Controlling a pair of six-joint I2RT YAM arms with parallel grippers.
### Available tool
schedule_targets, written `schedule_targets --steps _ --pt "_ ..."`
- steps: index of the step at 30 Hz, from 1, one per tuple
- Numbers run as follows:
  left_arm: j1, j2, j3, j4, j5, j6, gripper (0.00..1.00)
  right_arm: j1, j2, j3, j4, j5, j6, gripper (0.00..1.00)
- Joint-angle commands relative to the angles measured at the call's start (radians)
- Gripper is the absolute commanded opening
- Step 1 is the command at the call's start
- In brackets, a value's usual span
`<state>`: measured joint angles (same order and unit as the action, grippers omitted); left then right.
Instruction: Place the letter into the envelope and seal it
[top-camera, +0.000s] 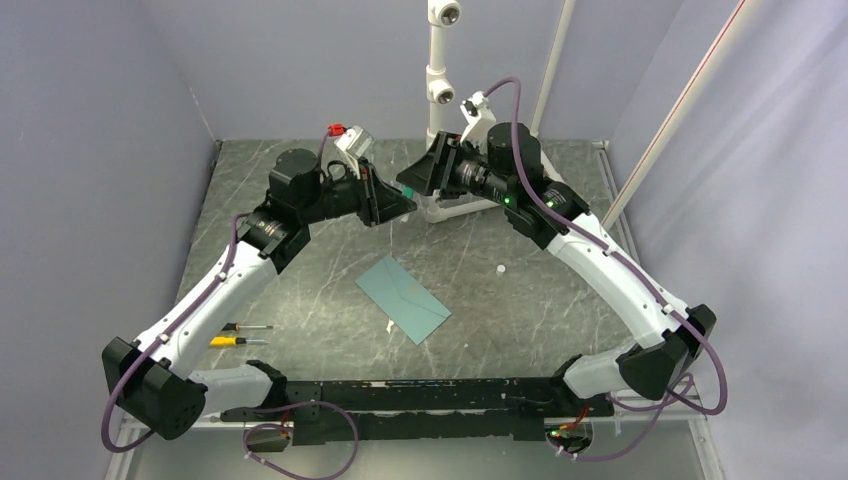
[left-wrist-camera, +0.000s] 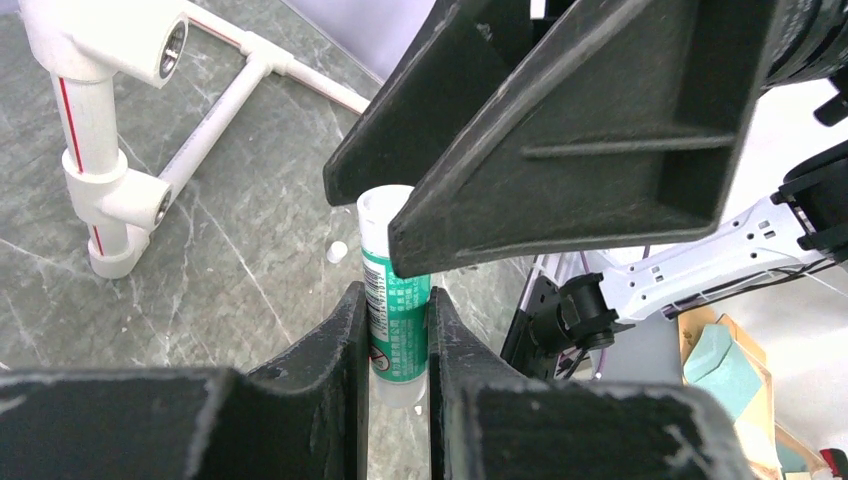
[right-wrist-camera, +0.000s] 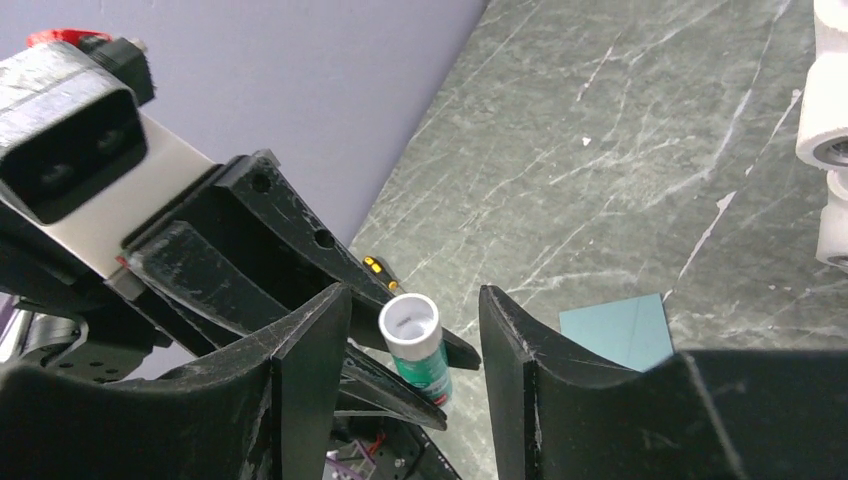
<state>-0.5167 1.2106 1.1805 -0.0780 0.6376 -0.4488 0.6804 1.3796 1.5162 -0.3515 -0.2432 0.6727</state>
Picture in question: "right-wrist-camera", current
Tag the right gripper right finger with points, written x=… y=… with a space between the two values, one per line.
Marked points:
x=560 y=411

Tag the green white glue stick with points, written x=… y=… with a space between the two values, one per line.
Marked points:
x=411 y=327

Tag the black handled screwdriver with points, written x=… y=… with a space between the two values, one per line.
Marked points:
x=381 y=271

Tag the teal paper envelope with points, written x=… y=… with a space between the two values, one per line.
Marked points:
x=632 y=332

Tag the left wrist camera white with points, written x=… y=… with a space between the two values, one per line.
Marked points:
x=79 y=158

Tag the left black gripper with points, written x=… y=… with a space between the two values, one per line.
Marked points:
x=238 y=251

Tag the white pvc pipe frame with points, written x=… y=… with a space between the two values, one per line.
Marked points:
x=822 y=131

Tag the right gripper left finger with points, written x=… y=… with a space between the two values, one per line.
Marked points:
x=260 y=408

